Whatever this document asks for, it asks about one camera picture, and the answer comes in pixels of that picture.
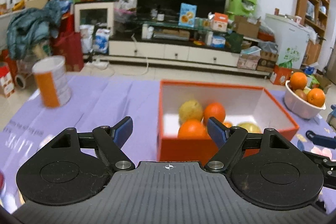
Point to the white chest freezer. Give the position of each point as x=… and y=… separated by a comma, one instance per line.
x=286, y=37

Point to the large orange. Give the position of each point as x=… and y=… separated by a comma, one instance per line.
x=316, y=96
x=191, y=129
x=215, y=112
x=298, y=81

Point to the orange gift box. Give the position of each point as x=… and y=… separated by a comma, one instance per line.
x=281, y=75

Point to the white cabinet with glass door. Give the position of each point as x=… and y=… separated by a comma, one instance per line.
x=94, y=16

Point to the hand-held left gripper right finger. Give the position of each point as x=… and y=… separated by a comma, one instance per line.
x=216, y=130

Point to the orange and white can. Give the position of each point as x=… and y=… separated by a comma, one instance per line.
x=52, y=82

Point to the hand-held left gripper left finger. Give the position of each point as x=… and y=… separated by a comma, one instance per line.
x=123, y=129

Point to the red and white box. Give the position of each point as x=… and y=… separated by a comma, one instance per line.
x=6, y=81

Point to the white bag with blue print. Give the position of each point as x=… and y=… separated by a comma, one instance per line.
x=102, y=41

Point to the purple floral tablecloth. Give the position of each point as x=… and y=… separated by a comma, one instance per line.
x=105, y=98

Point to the white and orange carton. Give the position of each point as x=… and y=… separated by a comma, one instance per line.
x=219, y=22

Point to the blue and white tissue box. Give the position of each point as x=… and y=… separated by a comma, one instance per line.
x=218, y=42

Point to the red packet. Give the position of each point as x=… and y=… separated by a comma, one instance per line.
x=1, y=182

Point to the white plastic colander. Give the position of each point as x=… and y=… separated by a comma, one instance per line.
x=299, y=108

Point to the brown-green fruit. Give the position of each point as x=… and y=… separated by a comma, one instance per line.
x=300, y=94

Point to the dark green bag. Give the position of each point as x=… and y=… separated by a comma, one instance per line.
x=235, y=43

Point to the white plastic bag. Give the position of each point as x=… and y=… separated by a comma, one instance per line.
x=86, y=39

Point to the orange cardboard box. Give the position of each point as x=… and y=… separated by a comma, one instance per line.
x=183, y=148

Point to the stacked brown cartons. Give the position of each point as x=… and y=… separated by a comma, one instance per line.
x=257, y=62

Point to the white power strip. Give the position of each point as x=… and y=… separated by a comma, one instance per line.
x=99, y=64

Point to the white and black TV stand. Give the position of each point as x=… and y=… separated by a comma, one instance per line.
x=157, y=52

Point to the wooden bookshelf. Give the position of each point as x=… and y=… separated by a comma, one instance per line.
x=304, y=3

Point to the brown cardboard box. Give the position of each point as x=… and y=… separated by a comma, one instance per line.
x=246, y=28

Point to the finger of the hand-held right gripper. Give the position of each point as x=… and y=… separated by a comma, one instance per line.
x=325, y=142
x=328, y=166

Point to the blue snack box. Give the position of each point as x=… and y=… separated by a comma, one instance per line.
x=187, y=15

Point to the red bag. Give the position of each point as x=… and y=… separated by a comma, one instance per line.
x=71, y=50

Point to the teal puffer jacket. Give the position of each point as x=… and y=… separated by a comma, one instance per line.
x=29, y=27

